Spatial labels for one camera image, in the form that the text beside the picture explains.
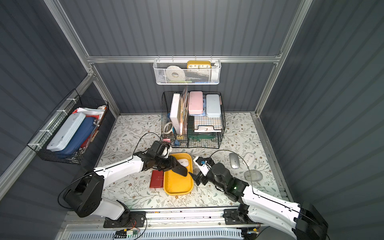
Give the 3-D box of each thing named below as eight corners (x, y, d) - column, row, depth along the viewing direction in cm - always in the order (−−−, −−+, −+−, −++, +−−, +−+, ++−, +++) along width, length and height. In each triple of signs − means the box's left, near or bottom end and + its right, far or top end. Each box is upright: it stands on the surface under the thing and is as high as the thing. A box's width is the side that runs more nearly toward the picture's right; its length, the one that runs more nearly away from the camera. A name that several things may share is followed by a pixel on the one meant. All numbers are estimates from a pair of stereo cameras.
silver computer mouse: (231, 168, 93) (232, 167, 91) (229, 154, 99) (229, 152, 98) (240, 168, 93) (241, 167, 91) (237, 154, 99) (237, 152, 98)
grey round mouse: (245, 181, 87) (246, 179, 85) (243, 171, 91) (244, 169, 88) (261, 181, 87) (263, 179, 84) (259, 171, 91) (260, 169, 88)
